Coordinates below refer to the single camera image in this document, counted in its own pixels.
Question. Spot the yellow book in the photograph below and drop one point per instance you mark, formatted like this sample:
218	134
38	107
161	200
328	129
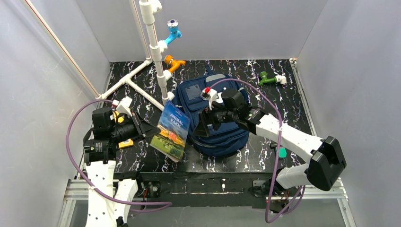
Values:
125	142

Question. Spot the orange tap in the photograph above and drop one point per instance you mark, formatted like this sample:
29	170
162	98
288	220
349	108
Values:
174	64

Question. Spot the Nineteen Eighty-Four book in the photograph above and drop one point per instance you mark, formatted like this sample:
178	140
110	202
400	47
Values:
178	105

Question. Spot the green tap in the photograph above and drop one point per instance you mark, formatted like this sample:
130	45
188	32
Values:
265	80

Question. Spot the Animal Farm book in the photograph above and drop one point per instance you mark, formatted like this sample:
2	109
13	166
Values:
174	125

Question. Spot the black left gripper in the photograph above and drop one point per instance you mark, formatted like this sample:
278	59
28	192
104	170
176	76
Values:
136	125

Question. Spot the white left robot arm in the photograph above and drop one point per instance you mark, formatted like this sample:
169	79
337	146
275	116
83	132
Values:
107	208

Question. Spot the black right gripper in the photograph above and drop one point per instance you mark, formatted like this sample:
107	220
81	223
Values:
206	118

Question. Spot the blue tap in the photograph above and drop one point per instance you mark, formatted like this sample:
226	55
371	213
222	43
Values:
173	27

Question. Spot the purple black marker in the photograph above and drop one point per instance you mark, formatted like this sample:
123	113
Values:
273	145

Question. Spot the white PVC pipe stand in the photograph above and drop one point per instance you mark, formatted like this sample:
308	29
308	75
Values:
127	79

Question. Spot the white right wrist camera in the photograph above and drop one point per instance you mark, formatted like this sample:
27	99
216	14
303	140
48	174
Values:
210	95

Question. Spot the green eraser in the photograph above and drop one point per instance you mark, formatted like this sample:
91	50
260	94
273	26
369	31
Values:
281	152

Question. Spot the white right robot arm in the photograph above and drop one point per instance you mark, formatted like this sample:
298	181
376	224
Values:
324	159

